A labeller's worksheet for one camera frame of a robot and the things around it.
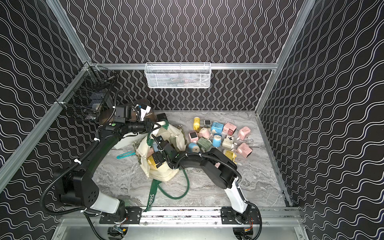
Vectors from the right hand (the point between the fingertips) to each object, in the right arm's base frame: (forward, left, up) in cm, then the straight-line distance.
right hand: (160, 150), depth 93 cm
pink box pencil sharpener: (+18, -45, 0) cm, 48 cm away
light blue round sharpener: (+7, -36, +1) cm, 36 cm away
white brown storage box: (+4, +4, +30) cm, 31 cm away
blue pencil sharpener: (+19, -37, +1) cm, 42 cm away
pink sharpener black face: (+10, -21, +2) cm, 23 cm away
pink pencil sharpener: (+13, -28, +2) cm, 31 cm away
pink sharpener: (+1, -52, 0) cm, 52 cm away
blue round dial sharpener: (0, -21, +3) cm, 21 cm away
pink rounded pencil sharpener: (+13, -54, +1) cm, 56 cm away
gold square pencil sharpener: (+20, -30, +2) cm, 36 cm away
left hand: (+2, -3, +23) cm, 23 cm away
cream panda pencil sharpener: (+7, -43, -1) cm, 43 cm away
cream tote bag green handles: (-2, -12, +17) cm, 21 cm away
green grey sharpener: (+5, -27, 0) cm, 27 cm away
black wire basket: (+27, +45, +23) cm, 58 cm away
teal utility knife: (-1, +23, -4) cm, 23 cm away
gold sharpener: (-8, +4, +2) cm, 9 cm away
